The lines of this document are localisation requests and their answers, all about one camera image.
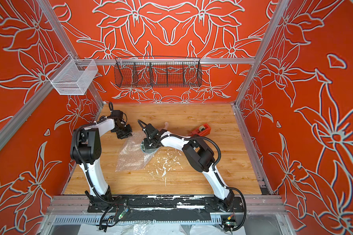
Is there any clear plastic hanging bin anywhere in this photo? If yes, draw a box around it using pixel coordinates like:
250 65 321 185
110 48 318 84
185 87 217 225
48 59 98 96

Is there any black wire mesh basket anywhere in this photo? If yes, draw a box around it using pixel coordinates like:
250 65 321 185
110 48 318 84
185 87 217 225
114 56 203 88

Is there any red tape dispenser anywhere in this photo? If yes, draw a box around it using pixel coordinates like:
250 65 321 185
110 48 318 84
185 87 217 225
189 123 211 137

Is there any green leaf pattern bowl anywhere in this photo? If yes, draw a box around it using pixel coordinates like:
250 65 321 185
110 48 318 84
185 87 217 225
140 141 158 154

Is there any clear bubble wrap sheet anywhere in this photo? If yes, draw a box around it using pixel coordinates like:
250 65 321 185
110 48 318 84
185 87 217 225
116 131 158 171

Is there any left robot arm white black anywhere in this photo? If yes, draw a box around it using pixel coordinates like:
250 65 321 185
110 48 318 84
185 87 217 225
70 102 132 205

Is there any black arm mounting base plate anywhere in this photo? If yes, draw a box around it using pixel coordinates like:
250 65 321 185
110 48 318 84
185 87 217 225
85 192 245 213

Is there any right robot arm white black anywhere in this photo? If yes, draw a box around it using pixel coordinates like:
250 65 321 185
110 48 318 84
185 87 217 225
138 119 247 233

